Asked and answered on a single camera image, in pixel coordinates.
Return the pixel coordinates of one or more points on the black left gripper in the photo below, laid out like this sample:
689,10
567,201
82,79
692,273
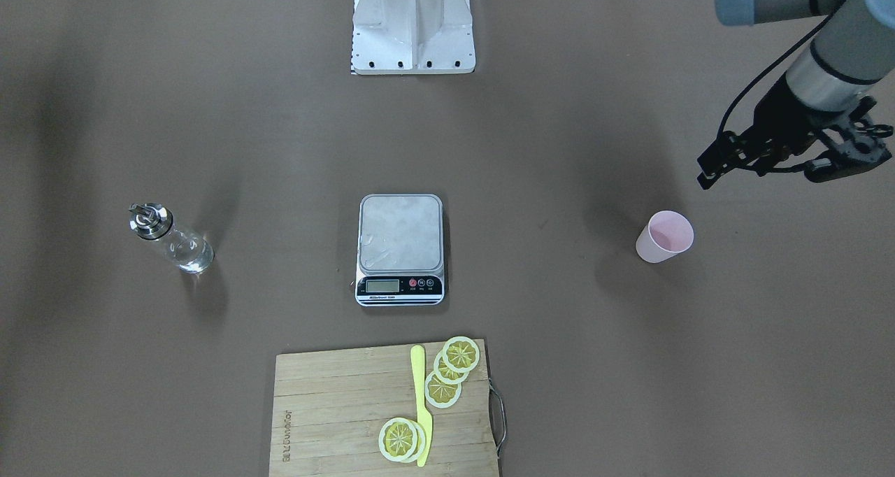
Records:
778,115

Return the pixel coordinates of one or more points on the pink plastic cup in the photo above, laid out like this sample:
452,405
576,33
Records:
667,234

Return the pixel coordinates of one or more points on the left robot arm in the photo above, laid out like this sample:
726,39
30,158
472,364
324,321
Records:
849,51

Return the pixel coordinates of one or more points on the digital kitchen scale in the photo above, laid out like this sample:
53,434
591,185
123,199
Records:
400,251

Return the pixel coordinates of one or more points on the glass sauce bottle metal spout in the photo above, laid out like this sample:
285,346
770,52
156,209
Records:
156,226

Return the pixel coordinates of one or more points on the middle lemon slice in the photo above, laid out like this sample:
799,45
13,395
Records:
445,374

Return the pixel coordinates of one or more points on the yellow plastic knife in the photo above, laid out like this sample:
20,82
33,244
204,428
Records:
423,416

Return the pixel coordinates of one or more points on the lemon slice under tip slice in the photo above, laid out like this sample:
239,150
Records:
421,446

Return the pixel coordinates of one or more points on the lemon slice by knife tip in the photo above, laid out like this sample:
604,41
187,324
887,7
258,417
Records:
397,440

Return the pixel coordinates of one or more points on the wooden cutting board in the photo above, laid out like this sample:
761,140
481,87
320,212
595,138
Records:
329,406

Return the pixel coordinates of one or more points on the lemon slice near handle end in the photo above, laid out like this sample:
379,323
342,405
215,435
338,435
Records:
461,354

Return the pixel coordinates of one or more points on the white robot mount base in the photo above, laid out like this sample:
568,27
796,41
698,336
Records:
412,37

